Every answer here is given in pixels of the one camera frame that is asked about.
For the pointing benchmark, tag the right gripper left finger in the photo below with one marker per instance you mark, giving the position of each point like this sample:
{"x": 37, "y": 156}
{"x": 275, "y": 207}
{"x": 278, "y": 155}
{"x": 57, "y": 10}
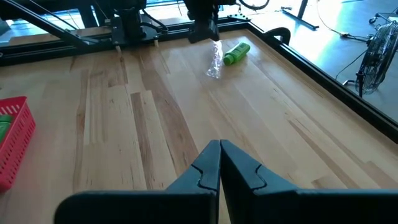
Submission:
{"x": 208, "y": 174}

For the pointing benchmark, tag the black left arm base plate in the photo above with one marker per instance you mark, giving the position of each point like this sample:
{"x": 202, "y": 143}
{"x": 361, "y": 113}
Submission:
{"x": 133, "y": 37}

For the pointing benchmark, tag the blue white toothbrush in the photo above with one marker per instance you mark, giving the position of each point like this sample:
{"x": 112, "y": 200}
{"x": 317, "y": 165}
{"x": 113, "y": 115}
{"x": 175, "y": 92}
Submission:
{"x": 216, "y": 62}

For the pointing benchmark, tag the red plastic basket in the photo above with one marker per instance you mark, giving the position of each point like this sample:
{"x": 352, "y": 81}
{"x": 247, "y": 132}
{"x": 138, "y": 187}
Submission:
{"x": 18, "y": 140}

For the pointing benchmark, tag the green travel bottle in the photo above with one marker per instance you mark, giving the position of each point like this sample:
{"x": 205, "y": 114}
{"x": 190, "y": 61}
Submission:
{"x": 4, "y": 127}
{"x": 237, "y": 53}

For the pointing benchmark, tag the black floor fan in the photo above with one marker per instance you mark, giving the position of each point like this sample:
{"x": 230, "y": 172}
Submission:
{"x": 379, "y": 59}

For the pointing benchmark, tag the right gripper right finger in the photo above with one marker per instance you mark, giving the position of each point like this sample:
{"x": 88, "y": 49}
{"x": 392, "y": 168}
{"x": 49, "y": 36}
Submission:
{"x": 242, "y": 186}

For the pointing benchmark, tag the black standing desk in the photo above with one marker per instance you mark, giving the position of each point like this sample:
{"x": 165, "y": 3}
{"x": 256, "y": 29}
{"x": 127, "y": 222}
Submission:
{"x": 300, "y": 14}

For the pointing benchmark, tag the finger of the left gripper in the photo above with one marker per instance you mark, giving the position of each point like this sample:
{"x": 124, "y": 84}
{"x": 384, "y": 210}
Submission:
{"x": 196, "y": 35}
{"x": 212, "y": 35}

